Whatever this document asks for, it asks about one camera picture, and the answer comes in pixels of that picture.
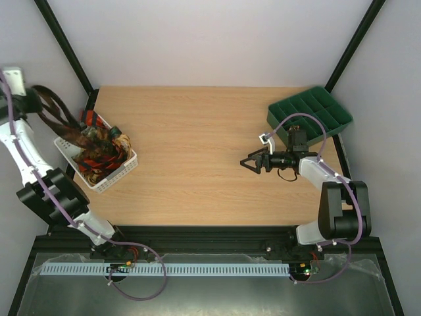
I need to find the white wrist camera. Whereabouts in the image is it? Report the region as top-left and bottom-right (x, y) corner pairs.
(259, 133), (276, 155)
(2, 66), (26, 97)

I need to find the white perforated plastic basket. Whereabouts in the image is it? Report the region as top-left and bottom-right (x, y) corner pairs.
(54, 115), (138, 193)

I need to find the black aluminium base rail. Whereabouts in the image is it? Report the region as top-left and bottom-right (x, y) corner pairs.
(32, 225), (382, 261)

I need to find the light blue cable duct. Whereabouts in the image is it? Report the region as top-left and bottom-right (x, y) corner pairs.
(40, 263), (290, 277)

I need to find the red navy striped tie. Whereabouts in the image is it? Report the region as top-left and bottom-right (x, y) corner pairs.
(80, 110), (109, 129)

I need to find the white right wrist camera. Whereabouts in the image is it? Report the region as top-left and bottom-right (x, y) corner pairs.
(259, 133), (276, 155)

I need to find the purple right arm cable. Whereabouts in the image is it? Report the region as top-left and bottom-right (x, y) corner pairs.
(268, 113), (368, 286)

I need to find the green compartment tray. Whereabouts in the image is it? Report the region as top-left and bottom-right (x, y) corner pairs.
(266, 86), (353, 147)

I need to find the black frame post right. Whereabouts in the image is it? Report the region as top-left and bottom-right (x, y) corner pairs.
(324, 0), (386, 93)

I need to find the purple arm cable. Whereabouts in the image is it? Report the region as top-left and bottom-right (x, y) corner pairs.
(268, 113), (368, 286)
(0, 70), (168, 301)

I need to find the black frame post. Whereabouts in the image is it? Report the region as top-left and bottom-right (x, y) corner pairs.
(34, 0), (97, 96)
(324, 0), (386, 93)

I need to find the beige patterned tie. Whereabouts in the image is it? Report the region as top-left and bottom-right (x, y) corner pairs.
(112, 134), (132, 155)

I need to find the brown red patterned tie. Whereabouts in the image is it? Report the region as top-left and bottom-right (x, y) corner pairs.
(32, 85), (100, 153)

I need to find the green orange patterned tie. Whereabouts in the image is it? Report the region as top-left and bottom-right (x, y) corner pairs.
(72, 126), (132, 175)

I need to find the black frame post left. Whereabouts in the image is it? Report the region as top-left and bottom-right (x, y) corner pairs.
(34, 0), (97, 96)

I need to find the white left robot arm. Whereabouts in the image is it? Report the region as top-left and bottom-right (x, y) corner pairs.
(1, 68), (127, 259)

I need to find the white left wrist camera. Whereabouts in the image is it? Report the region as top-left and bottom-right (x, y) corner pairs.
(2, 66), (26, 97)

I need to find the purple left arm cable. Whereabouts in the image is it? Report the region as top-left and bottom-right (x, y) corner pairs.
(0, 70), (168, 301)

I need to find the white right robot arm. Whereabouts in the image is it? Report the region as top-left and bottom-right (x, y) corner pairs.
(240, 147), (372, 258)

